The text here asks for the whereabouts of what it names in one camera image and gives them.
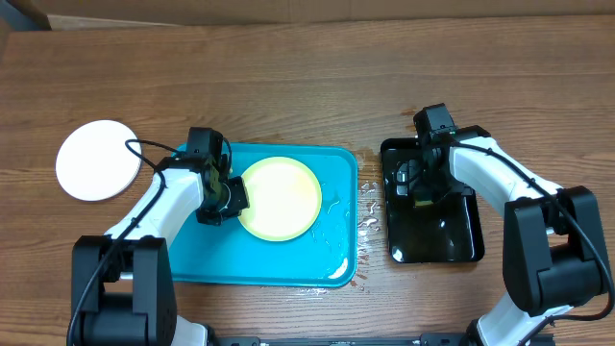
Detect yellow green sponge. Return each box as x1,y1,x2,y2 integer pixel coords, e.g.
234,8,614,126
414,195,433,208

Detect yellow plate with ketchup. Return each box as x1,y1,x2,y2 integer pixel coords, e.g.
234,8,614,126
239,157,323,242

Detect white plate with ketchup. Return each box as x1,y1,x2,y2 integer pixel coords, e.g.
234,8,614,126
55,120,141,202

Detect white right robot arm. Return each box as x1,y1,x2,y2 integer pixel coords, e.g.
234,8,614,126
381,127,614,345

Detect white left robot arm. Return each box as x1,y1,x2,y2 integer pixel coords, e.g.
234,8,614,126
66,158,248,345

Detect black water tray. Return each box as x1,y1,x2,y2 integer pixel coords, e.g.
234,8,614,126
381,138,484,263

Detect teal plastic tray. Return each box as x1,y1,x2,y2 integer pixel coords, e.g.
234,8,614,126
169,142,358,287

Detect cardboard back panel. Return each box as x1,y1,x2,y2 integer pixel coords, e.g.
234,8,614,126
33,0,614,25

